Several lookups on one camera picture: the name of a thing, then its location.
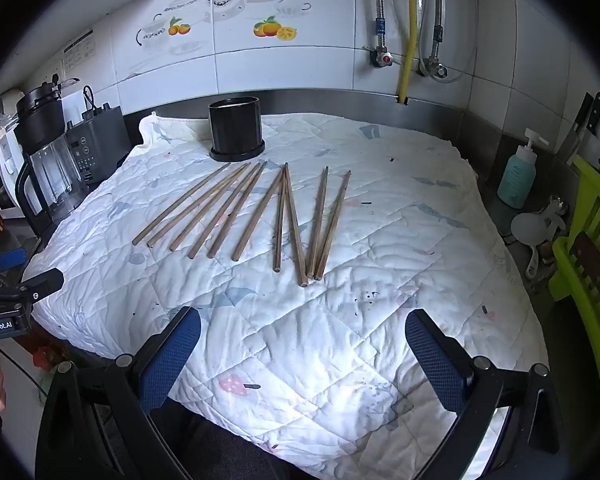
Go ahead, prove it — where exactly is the black blender with glass jug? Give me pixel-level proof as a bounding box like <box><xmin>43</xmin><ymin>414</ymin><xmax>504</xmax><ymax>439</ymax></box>
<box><xmin>12</xmin><ymin>77</ymin><xmax>89</xmax><ymax>235</ymax></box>

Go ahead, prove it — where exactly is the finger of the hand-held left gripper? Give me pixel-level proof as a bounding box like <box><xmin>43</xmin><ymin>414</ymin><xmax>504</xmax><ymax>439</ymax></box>
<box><xmin>22</xmin><ymin>267</ymin><xmax>65</xmax><ymax>302</ymax></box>

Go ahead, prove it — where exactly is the red knob wall valve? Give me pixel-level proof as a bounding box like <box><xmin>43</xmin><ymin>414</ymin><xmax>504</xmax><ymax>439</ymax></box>
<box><xmin>364</xmin><ymin>45</ymin><xmax>397</xmax><ymax>69</ymax></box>

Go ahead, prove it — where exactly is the black blender base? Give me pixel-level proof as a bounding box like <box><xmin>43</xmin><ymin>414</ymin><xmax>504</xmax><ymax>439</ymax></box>
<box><xmin>65</xmin><ymin>102</ymin><xmax>132</xmax><ymax>187</ymax></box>

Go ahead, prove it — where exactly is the white plastic ladle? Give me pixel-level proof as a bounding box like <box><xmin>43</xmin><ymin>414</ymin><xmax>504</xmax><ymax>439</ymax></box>
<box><xmin>510</xmin><ymin>199</ymin><xmax>569</xmax><ymax>281</ymax></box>

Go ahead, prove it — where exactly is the brown wooden cutting board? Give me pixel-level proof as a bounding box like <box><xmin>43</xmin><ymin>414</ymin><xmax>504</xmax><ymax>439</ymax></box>
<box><xmin>567</xmin><ymin>232</ymin><xmax>600</xmax><ymax>312</ymax></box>

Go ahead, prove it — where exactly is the dark cloth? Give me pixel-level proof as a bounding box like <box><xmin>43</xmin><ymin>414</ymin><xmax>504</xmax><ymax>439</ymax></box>
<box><xmin>147</xmin><ymin>400</ymin><xmax>306</xmax><ymax>480</ymax></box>

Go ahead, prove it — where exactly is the teal pump soap bottle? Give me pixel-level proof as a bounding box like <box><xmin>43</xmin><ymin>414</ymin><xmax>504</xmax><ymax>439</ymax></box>
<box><xmin>496</xmin><ymin>128</ymin><xmax>551</xmax><ymax>210</ymax></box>

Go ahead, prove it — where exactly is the black handled cleaver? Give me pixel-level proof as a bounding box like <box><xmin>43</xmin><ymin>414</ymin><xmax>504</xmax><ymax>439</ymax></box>
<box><xmin>555</xmin><ymin>92</ymin><xmax>595</xmax><ymax>165</ymax></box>

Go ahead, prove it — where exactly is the white quilted mat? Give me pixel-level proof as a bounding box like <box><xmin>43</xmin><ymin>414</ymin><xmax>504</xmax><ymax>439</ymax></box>
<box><xmin>22</xmin><ymin>111</ymin><xmax>552</xmax><ymax>480</ymax></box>

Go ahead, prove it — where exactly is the group of wooden chopsticks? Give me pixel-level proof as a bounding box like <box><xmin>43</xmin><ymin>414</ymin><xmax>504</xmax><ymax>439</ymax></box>
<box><xmin>132</xmin><ymin>161</ymin><xmax>353</xmax><ymax>288</ymax></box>

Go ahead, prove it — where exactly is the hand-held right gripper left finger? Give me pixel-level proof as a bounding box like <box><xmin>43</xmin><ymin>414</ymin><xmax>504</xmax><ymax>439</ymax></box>
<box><xmin>35</xmin><ymin>306</ymin><xmax>202</xmax><ymax>480</ymax></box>

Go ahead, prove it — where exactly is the braided metal hose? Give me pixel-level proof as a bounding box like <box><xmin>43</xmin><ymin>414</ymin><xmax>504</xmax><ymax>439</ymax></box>
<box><xmin>371</xmin><ymin>0</ymin><xmax>388</xmax><ymax>52</ymax></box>
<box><xmin>426</xmin><ymin>0</ymin><xmax>447</xmax><ymax>77</ymax></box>

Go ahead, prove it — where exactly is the black handled kitchen knife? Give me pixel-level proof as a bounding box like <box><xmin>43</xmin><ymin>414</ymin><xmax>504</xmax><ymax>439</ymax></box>
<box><xmin>586</xmin><ymin>92</ymin><xmax>600</xmax><ymax>137</ymax></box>

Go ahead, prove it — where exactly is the black cylindrical chopstick holder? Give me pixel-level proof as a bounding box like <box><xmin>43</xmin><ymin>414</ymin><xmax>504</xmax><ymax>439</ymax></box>
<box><xmin>208</xmin><ymin>96</ymin><xmax>266</xmax><ymax>163</ymax></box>

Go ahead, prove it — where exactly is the green plastic rack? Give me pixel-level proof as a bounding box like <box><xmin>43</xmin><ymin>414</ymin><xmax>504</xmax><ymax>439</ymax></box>
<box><xmin>547</xmin><ymin>155</ymin><xmax>600</xmax><ymax>441</ymax></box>

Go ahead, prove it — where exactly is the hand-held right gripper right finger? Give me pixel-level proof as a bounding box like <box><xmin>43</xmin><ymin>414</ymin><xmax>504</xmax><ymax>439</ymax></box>
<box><xmin>405</xmin><ymin>308</ymin><xmax>564</xmax><ymax>467</ymax></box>

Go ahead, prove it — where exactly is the yellow gas hose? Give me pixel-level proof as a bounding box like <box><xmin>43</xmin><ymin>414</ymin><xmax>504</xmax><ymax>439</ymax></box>
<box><xmin>397</xmin><ymin>0</ymin><xmax>427</xmax><ymax>106</ymax></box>

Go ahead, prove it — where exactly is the white wall label sticker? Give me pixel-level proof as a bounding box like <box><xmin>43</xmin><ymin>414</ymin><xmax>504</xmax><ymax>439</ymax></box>
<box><xmin>62</xmin><ymin>29</ymin><xmax>97</xmax><ymax>73</ymax></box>

